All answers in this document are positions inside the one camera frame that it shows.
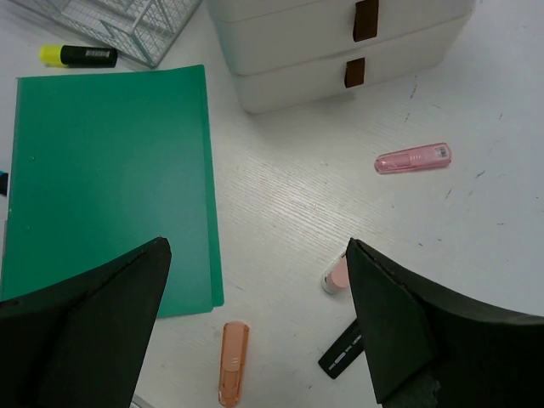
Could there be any white wire mesh organizer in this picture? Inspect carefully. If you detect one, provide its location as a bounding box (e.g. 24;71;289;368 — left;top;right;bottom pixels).
15;0;201;68

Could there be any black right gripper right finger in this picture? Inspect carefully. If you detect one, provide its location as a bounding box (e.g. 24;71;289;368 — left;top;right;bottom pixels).
346;239;543;407

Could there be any pink highlighter marker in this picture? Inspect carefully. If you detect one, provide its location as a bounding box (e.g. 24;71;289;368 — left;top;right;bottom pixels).
318;320;365;379

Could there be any yellow highlighter marker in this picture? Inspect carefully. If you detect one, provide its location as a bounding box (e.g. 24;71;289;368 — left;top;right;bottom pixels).
39;45;118;68

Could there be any white drawer cabinet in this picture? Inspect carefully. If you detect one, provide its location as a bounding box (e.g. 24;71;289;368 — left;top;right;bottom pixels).
207;0;476;114

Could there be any green plastic folder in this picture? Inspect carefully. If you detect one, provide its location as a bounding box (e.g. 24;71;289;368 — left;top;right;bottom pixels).
1;65;224;318

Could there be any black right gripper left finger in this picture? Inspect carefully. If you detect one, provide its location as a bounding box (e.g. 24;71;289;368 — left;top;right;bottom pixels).
1;237;172;407

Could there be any pink correction tape dispenser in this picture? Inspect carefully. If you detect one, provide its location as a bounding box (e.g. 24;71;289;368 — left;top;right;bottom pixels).
320;253;349;295

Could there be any orange transparent lead case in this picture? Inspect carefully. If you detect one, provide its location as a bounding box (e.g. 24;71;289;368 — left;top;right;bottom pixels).
218;321;249;407

